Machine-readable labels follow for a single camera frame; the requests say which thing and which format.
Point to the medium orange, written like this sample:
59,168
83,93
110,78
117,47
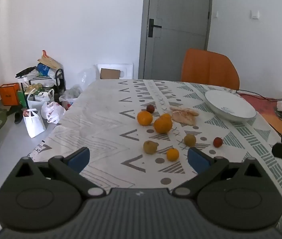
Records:
145,118

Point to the small dark red fruit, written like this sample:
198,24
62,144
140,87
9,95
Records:
217,142
150,108

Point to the brown kiwi fruit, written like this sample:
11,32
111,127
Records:
150,147

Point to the blue and white packet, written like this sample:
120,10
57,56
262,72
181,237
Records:
44,70

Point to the orange box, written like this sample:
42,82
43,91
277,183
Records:
8,94

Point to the brown cardboard piece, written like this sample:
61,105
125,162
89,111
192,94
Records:
109,74

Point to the large orange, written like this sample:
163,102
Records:
162,125

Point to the green box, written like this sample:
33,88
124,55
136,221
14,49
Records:
22,99

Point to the white plastic bag red print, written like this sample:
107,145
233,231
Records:
52,112

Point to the small orange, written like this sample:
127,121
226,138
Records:
172,154
165,116

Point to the pale peel pieces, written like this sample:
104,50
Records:
184,116

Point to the yellow paper package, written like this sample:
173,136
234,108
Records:
48,61

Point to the clear plastic bag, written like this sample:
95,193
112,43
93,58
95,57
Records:
87,77

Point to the white paper bag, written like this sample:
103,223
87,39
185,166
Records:
34,124

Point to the orange chair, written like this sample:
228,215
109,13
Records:
209,68

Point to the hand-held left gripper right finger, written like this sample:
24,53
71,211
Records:
197,160

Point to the patterned tablecloth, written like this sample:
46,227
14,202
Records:
106,129

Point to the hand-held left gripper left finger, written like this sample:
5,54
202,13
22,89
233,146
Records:
79,158

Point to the white foam board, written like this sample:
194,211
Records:
127,69

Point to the translucent plastic bag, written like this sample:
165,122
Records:
71,94

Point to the white bag with groceries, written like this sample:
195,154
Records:
38,99

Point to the black slipper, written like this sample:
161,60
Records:
18,118

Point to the black flat item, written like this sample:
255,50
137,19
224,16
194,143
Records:
25,72

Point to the grey door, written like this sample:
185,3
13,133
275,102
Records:
178,29

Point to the red and orange table mat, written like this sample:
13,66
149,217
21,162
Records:
263,109

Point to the white light switch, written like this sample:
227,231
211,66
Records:
255,14

